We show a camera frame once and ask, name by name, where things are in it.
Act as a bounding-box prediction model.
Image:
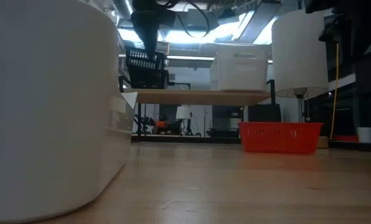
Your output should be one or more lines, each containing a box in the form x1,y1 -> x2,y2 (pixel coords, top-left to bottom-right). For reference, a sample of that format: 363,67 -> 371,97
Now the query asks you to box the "grey ceiling box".
187,8 -> 219,30

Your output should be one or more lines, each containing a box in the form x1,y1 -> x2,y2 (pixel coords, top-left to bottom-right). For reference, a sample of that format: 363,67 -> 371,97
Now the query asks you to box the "black box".
247,104 -> 281,123

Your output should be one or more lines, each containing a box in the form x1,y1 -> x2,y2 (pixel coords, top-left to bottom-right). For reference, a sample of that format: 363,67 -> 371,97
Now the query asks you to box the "red plastic slotted basket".
238,121 -> 324,155

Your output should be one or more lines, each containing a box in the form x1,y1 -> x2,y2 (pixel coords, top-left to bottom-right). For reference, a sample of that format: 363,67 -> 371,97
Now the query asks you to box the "black monitor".
209,105 -> 245,138

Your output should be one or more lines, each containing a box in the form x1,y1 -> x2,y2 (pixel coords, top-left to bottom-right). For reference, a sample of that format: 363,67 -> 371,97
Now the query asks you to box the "wooden shelf with black frame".
118,75 -> 278,144

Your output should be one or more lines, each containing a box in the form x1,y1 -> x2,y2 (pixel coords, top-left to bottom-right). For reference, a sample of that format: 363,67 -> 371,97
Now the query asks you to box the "yellow cable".
329,42 -> 340,140

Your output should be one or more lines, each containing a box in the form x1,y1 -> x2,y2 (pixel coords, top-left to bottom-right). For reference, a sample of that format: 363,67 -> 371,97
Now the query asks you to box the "white cylindrical cup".
357,126 -> 371,144

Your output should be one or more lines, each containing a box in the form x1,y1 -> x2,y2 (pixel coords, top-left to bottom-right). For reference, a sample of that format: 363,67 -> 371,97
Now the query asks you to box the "white lamp with wooden base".
271,9 -> 329,149

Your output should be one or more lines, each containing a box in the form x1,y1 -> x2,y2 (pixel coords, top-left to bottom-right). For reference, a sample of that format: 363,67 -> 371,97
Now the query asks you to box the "flat red object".
334,135 -> 359,143

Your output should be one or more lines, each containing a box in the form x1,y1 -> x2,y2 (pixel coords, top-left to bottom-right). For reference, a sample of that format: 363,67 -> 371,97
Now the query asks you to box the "long metal light bar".
118,54 -> 216,62

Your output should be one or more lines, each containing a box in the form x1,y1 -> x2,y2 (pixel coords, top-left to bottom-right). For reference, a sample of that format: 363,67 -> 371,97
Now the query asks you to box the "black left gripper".
131,0 -> 176,59

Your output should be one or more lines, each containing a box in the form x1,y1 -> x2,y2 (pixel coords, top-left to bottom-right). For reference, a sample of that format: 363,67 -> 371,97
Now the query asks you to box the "white plastic basket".
215,44 -> 268,60
0,0 -> 139,223
209,57 -> 269,92

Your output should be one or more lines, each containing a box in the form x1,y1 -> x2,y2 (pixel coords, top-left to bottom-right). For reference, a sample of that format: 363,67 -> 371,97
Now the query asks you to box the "small background white lamp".
175,105 -> 192,136

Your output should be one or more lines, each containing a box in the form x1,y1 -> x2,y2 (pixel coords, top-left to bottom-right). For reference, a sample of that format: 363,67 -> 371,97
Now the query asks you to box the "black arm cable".
163,0 -> 211,39

